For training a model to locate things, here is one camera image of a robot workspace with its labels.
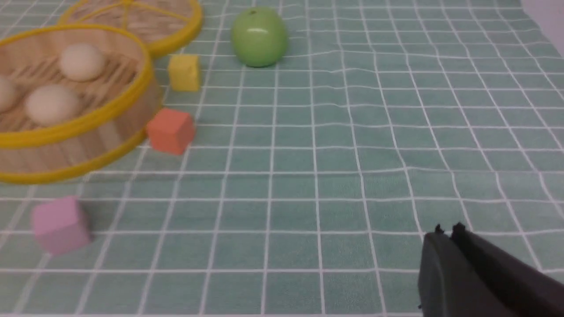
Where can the green toy apple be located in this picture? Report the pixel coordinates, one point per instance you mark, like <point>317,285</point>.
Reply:
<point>259,37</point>

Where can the pink foam cube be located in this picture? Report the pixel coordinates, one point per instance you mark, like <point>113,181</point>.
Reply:
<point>61,225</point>

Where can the orange foam cube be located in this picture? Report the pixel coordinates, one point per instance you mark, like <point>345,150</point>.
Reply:
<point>171,131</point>

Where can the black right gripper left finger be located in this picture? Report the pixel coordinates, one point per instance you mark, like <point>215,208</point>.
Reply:
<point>448,285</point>

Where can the yellow foam cube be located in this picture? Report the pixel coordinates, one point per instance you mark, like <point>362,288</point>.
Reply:
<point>184,72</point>

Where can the green checkered tablecloth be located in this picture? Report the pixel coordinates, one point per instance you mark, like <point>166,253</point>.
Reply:
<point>311,183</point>

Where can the woven bamboo steamer lid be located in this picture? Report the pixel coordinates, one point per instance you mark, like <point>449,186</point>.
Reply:
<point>164,25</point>

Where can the beige bun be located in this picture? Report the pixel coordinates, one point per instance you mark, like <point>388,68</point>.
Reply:
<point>8,94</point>
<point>50,105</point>
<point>82,62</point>

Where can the beige bun front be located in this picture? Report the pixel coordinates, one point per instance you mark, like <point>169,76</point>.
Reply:
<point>50,105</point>

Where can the bamboo steamer tray yellow rim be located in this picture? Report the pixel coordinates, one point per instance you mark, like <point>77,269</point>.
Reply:
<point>114,108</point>

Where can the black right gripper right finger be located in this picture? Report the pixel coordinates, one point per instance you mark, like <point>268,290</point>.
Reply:
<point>521,288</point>

